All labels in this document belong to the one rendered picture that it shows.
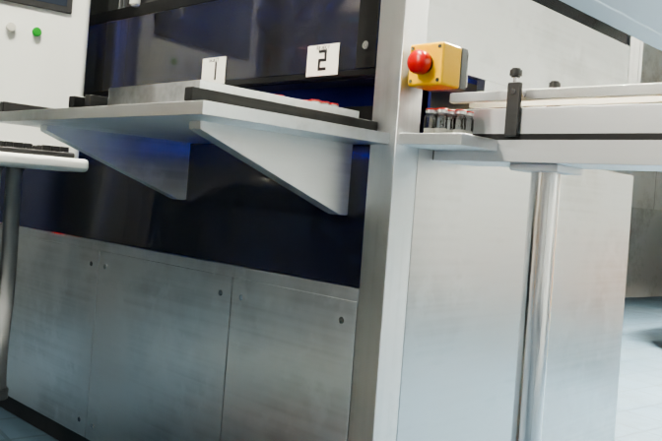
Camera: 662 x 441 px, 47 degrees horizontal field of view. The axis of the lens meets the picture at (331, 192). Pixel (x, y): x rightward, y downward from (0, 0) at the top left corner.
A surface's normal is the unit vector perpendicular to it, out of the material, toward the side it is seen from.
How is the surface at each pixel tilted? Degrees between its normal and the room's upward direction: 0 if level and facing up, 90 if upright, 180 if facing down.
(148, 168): 90
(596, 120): 90
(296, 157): 90
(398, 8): 90
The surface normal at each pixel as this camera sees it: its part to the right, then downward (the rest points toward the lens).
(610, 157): -0.69, -0.06
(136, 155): 0.72, 0.05
